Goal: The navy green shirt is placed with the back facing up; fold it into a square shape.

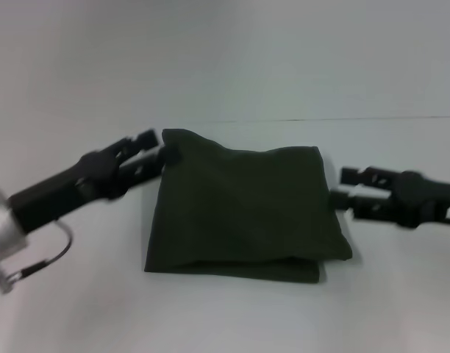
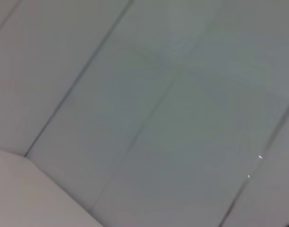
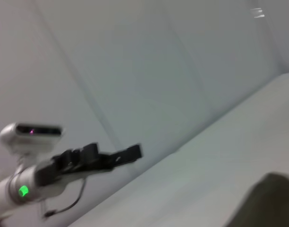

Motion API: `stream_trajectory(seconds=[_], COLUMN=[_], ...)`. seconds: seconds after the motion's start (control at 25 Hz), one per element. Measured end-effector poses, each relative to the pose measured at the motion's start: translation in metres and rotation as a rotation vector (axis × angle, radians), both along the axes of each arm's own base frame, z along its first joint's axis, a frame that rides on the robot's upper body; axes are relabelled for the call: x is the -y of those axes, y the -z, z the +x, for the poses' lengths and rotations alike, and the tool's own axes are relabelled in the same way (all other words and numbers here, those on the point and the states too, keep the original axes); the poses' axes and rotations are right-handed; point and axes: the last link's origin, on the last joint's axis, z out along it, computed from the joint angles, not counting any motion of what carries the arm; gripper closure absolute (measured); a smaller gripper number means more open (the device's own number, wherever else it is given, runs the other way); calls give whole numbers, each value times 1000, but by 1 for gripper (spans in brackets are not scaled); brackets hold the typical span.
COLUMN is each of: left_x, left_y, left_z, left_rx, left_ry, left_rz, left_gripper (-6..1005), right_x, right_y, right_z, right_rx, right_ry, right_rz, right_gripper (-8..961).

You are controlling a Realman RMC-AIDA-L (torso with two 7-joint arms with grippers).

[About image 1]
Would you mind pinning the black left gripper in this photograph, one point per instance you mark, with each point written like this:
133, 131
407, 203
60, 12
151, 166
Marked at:
70, 191

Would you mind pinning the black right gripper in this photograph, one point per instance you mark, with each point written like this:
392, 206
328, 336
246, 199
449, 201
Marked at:
423, 198

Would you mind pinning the dark green shirt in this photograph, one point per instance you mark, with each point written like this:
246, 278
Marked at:
247, 209

